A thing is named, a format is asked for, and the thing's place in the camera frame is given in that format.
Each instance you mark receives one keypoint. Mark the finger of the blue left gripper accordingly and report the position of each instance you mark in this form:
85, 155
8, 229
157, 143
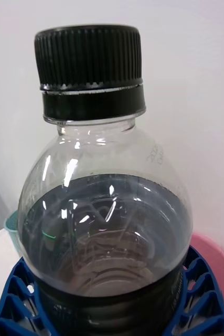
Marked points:
14, 304

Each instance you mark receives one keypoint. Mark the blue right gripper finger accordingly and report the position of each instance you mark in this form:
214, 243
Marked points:
203, 296

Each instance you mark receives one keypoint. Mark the clear bottle with black cap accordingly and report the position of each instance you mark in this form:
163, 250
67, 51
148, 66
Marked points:
104, 210

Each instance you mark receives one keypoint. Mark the pink plastic bin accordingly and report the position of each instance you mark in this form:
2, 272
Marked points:
216, 265

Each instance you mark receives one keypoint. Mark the pale blue plastic bin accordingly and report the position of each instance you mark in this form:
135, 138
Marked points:
11, 231

